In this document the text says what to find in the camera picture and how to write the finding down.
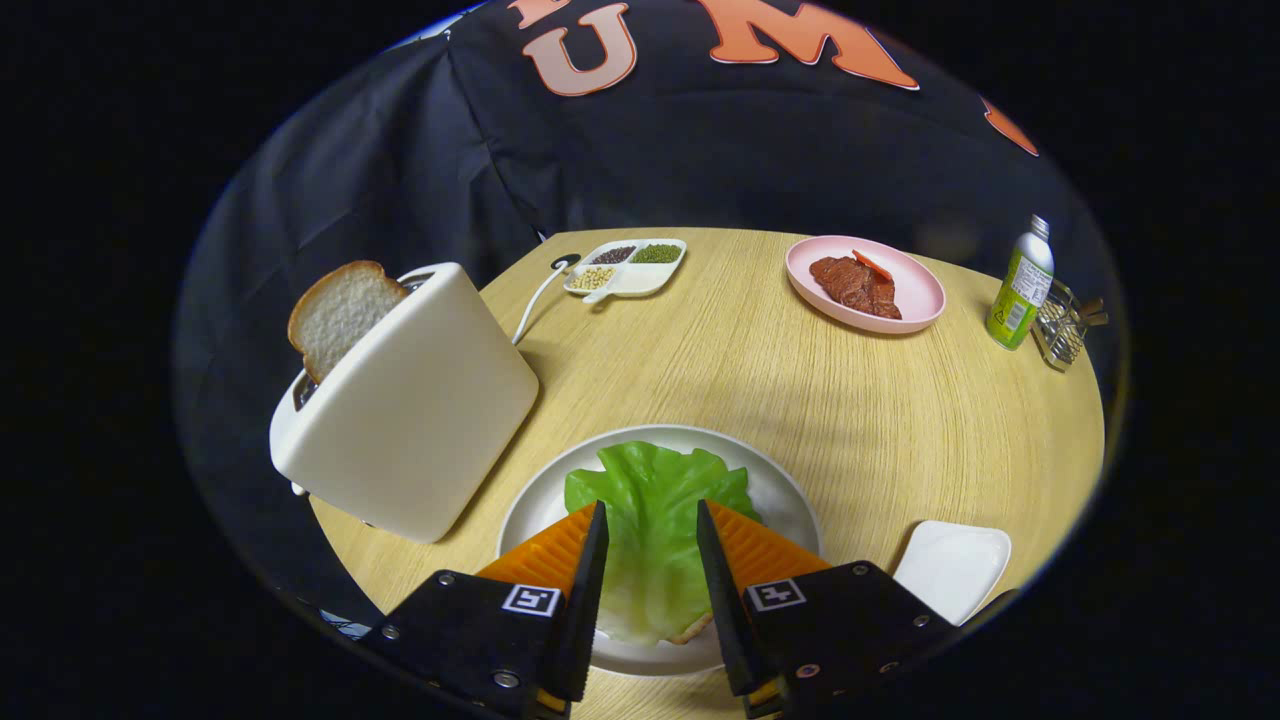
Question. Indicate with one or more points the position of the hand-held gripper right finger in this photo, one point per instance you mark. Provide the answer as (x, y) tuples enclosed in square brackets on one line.
[(720, 600)]

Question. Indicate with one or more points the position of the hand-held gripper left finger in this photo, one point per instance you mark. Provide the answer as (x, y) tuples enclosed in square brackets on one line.
[(585, 600)]

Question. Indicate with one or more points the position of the toasted bread slice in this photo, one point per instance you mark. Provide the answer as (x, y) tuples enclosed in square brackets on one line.
[(340, 315)]

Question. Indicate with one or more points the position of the bread slice under lettuce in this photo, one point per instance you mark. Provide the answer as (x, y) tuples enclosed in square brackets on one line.
[(693, 630)]

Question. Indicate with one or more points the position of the green lettuce leaf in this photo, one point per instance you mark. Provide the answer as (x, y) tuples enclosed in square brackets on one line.
[(650, 520)]

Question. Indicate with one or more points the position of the white round plate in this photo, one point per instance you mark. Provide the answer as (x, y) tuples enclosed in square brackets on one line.
[(780, 490)]

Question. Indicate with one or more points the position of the white square dish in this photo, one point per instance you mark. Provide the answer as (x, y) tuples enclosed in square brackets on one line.
[(950, 570)]

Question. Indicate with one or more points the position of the white toaster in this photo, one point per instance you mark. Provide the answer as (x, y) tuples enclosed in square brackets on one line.
[(420, 420)]

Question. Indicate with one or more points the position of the pile of pale beans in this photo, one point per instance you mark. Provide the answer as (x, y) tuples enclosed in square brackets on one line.
[(591, 278)]

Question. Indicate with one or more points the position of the white divided dish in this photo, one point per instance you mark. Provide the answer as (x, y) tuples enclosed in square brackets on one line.
[(640, 280)]

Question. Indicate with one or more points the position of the brown meat slices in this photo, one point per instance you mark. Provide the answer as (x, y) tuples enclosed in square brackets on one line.
[(850, 287)]

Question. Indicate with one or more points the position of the pile of dark beans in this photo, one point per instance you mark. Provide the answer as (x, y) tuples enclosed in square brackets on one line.
[(614, 255)]

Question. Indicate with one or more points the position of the pile of green beans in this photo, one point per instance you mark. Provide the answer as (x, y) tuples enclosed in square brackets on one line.
[(657, 254)]

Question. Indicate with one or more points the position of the pink plate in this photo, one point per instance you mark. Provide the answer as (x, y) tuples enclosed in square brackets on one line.
[(920, 295)]

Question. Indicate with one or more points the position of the red tomato strip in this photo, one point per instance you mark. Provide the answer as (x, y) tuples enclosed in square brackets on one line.
[(872, 265)]

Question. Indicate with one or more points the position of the green label bottle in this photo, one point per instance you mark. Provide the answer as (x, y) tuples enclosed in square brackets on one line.
[(1020, 295)]

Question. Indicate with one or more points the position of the black backdrop cloth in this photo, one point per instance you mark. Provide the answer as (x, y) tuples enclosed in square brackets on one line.
[(700, 150)]

